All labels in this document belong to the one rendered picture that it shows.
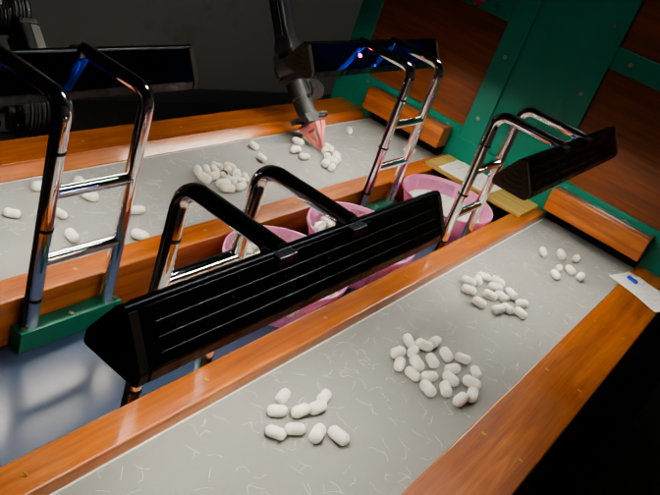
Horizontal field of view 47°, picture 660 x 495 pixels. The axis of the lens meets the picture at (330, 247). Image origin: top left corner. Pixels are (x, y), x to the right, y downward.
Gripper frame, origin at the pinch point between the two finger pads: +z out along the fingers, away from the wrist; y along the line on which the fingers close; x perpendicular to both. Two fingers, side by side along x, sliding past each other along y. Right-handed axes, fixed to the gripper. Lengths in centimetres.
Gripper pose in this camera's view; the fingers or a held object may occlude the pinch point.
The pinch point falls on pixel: (320, 145)
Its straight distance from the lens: 217.9
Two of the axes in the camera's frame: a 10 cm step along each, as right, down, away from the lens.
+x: -7.3, 3.0, 6.2
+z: 3.7, 9.3, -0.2
